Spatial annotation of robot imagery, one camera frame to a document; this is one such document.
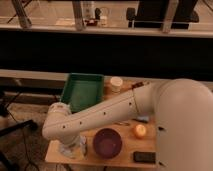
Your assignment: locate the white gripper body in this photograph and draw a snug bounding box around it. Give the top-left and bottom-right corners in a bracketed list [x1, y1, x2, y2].
[62, 135, 81, 151]

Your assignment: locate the blue towel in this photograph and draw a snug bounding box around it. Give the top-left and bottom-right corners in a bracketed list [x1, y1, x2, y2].
[59, 137, 87, 159]

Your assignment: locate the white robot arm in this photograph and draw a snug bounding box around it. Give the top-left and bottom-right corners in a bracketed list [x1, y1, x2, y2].
[42, 79, 213, 171]

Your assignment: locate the white paper cup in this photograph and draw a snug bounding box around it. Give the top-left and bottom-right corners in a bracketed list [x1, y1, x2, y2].
[110, 76, 123, 92]

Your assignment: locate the purple bowl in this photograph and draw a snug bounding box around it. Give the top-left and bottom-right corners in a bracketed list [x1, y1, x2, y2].
[93, 128, 122, 159]

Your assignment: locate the metal spoon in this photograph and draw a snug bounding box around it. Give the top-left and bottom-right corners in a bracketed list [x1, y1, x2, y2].
[113, 122, 130, 126]

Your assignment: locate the green plastic tray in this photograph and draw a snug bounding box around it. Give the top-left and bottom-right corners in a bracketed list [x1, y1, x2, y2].
[60, 73, 104, 113]

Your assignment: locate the black office chair base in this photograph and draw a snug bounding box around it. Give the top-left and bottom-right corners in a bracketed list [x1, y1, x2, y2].
[0, 91, 38, 171]

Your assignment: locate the black remote control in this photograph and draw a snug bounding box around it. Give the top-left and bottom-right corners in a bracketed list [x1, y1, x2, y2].
[133, 151, 156, 164]

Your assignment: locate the yellow apple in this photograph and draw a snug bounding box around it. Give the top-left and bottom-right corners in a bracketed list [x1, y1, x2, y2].
[133, 124, 146, 139]

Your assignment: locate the blue sponge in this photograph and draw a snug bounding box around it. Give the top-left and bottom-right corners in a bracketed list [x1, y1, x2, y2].
[133, 116, 149, 123]

